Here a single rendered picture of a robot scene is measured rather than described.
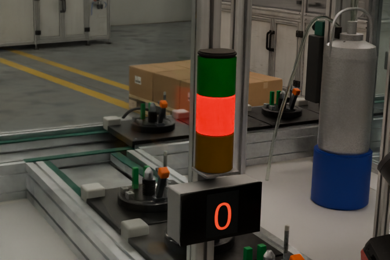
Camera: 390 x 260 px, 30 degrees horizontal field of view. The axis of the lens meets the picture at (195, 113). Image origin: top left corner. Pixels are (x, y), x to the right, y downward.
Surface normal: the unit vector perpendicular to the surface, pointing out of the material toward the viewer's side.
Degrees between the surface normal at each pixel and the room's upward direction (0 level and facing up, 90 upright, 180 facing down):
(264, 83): 90
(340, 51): 79
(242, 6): 90
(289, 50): 90
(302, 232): 0
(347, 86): 90
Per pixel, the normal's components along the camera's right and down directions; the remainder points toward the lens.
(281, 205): 0.02, -0.97
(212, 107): -0.20, 0.22
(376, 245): 0.29, -0.65
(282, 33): -0.80, 0.13
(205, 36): 0.47, 0.22
